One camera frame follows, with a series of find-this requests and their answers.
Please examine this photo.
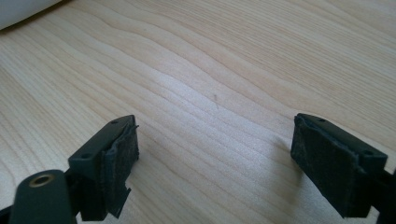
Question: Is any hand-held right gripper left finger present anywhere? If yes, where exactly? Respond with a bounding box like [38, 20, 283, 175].
[67, 114, 140, 222]

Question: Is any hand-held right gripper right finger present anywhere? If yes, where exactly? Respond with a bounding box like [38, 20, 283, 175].
[290, 112, 389, 218]

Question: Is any white sheet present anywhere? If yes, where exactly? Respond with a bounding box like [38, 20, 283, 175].
[0, 0, 64, 31]

